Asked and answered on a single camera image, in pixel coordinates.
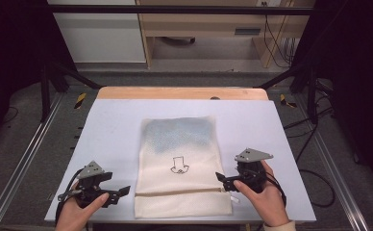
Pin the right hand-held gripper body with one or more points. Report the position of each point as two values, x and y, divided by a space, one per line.
252 155

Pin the aluminium floor rail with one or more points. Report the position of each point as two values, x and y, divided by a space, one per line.
24 157
332 166

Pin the black curtain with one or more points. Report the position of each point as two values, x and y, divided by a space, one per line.
11 48
357 64

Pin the cream mesh laundry bag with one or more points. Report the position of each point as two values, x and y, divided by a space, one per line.
178 150

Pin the black metal frame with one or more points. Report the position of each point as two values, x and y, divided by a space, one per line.
175 10

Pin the light wooden desk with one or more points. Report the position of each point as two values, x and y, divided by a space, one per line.
207 24

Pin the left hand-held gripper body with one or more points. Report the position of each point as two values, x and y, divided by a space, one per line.
91 171

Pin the wooden table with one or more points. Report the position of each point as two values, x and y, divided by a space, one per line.
162 93

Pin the white cabinet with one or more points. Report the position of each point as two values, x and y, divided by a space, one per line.
101 38

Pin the white table mat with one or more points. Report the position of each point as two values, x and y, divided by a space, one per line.
111 128

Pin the person's left hand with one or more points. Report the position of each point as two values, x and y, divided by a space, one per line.
74 216

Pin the yellow black tape piece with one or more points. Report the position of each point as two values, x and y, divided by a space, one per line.
80 100
284 100

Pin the person's right hand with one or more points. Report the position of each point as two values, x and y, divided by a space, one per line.
268 205

